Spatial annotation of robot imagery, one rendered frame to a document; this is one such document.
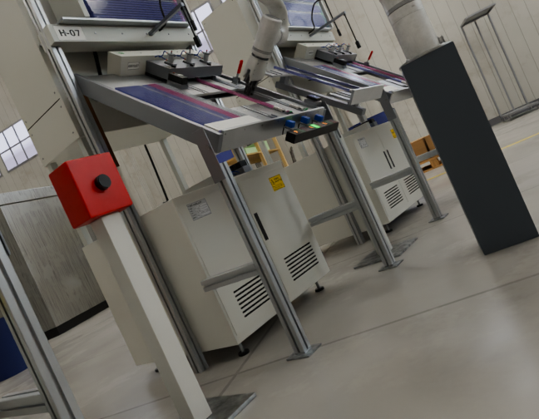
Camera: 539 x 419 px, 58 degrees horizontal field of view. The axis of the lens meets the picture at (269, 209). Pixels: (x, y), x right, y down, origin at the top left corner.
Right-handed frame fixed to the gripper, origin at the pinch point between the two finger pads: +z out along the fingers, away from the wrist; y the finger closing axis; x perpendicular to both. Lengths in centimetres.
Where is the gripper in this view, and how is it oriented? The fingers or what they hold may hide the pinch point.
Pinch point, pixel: (249, 90)
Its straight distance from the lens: 217.6
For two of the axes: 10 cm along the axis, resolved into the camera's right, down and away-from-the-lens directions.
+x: 7.7, 5.3, -3.6
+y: -5.6, 2.7, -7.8
